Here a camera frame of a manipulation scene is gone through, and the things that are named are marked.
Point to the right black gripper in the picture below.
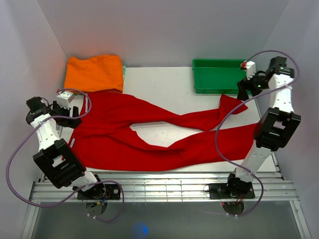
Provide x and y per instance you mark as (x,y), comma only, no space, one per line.
(242,94)

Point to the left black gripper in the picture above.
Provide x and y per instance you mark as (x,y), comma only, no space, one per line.
(71,123)

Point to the red trousers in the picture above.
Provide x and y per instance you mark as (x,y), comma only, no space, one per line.
(105,140)

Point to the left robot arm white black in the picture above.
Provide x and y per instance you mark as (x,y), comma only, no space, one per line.
(55,157)

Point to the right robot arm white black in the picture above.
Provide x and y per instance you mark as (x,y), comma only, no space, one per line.
(276,126)

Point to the folded orange trousers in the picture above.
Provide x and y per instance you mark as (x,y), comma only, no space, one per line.
(98,73)

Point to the green plastic tray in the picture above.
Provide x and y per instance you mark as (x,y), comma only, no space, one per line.
(217,76)

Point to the folded light green garment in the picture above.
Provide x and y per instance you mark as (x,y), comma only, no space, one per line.
(124,71)

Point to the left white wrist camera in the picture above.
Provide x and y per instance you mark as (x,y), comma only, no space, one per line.
(64,99)

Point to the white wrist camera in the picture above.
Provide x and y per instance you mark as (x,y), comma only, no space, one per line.
(249,67)
(64,99)

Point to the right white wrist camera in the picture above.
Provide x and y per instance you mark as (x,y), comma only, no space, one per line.
(249,67)

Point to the aluminium rail frame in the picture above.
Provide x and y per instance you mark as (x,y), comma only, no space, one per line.
(173,205)

